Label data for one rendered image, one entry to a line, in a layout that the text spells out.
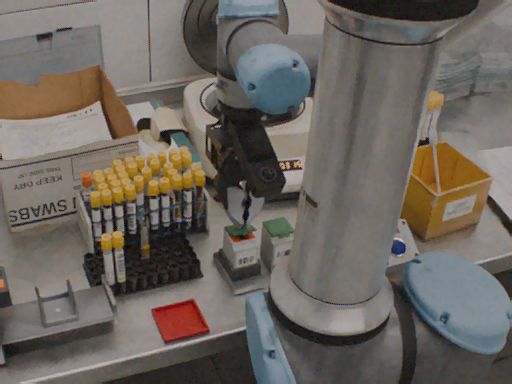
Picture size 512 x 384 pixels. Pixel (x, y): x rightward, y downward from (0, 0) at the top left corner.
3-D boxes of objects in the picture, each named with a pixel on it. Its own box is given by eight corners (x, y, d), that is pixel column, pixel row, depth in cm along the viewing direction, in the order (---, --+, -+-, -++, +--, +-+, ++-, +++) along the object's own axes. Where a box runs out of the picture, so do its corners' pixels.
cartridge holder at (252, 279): (233, 295, 110) (235, 278, 107) (212, 259, 116) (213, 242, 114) (266, 287, 111) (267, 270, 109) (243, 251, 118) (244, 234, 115)
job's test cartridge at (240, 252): (233, 279, 110) (234, 247, 106) (221, 259, 114) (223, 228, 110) (257, 273, 112) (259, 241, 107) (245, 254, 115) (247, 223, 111)
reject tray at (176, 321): (165, 344, 102) (165, 340, 102) (151, 312, 107) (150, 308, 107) (209, 332, 104) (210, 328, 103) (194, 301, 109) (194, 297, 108)
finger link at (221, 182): (242, 199, 105) (245, 150, 100) (247, 206, 104) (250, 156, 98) (212, 206, 104) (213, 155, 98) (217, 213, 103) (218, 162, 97)
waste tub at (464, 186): (423, 243, 119) (436, 196, 113) (379, 200, 129) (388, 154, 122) (480, 223, 123) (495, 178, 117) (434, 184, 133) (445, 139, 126)
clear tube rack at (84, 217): (91, 259, 116) (87, 224, 111) (78, 223, 123) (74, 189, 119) (210, 232, 121) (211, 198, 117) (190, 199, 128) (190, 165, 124)
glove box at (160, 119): (146, 204, 127) (144, 159, 121) (112, 138, 144) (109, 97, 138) (211, 191, 130) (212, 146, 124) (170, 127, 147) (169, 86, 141)
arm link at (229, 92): (283, 78, 91) (225, 87, 88) (281, 109, 94) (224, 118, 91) (259, 55, 96) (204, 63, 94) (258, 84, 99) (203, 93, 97)
